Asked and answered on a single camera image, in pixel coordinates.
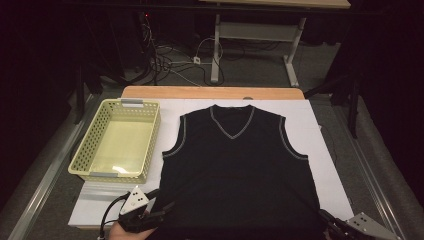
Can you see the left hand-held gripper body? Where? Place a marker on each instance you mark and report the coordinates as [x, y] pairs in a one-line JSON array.
[[133, 201]]

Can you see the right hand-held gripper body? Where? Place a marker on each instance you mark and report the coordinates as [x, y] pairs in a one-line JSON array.
[[366, 226]]

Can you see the pale yellow perforated basket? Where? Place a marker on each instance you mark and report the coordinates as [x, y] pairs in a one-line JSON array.
[[120, 143]]

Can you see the black knit vest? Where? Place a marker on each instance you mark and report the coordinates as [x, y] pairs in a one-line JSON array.
[[233, 180]]

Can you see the person's left hand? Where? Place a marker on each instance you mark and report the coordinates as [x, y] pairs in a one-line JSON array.
[[123, 235]]

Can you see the white table cover board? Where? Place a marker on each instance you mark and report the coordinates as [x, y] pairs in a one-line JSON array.
[[166, 106]]

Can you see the black metal stand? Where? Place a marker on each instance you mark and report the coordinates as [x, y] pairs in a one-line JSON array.
[[80, 93], [353, 110]]

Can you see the white power adapter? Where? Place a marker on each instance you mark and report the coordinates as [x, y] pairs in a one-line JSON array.
[[196, 60]]

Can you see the dark device with red light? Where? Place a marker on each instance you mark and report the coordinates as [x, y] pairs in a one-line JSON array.
[[145, 20]]

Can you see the white-framed desk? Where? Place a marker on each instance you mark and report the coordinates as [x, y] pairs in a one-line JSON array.
[[256, 31]]

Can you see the aluminium floor rail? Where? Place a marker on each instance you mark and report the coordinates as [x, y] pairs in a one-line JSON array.
[[370, 173], [50, 173]]

